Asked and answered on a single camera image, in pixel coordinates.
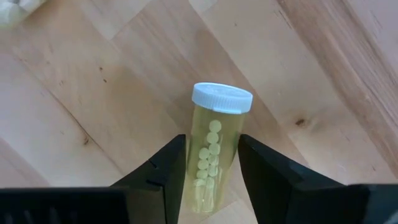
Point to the long green vial with tablets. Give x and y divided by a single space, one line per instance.
217 99

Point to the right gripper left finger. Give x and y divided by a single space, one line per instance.
158 189

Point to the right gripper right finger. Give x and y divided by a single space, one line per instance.
270 189

